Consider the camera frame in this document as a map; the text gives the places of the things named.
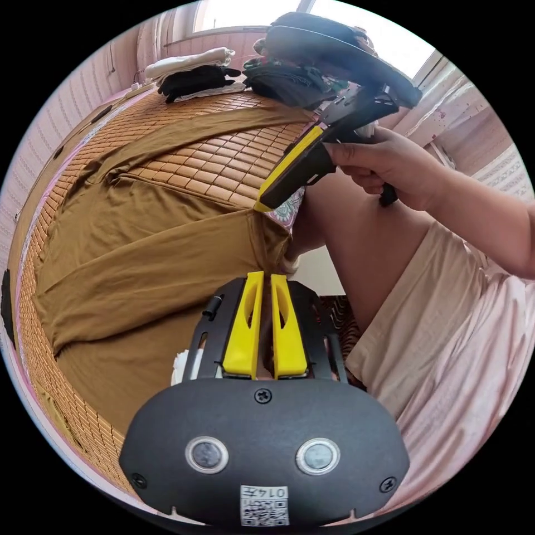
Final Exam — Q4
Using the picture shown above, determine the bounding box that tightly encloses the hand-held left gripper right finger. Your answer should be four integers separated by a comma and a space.
270, 274, 310, 380

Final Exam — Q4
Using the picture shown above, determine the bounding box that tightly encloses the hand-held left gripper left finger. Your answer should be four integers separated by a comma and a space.
222, 271, 265, 376

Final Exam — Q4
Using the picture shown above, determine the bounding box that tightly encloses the brown long sleeve shirt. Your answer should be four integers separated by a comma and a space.
32, 105, 312, 424

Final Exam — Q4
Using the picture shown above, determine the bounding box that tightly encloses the person's right forearm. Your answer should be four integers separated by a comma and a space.
430, 160, 535, 289

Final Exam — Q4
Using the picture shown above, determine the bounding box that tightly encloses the person's right hand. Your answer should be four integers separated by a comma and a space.
324, 127, 449, 215

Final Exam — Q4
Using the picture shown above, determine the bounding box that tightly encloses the pile of dark clothes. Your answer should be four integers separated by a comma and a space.
241, 36, 350, 110

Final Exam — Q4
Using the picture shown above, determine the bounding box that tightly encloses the window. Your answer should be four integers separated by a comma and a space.
191, 0, 440, 81

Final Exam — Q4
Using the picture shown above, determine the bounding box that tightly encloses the pile of white and black clothes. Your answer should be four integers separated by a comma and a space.
144, 46, 244, 104

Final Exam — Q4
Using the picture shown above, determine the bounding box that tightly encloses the person's body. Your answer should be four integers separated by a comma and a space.
286, 167, 535, 519

